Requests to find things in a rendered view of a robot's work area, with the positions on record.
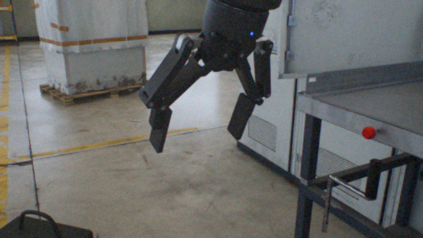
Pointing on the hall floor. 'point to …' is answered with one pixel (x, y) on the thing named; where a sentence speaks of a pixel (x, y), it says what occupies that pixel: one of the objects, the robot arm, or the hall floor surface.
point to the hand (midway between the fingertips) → (198, 134)
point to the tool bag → (41, 227)
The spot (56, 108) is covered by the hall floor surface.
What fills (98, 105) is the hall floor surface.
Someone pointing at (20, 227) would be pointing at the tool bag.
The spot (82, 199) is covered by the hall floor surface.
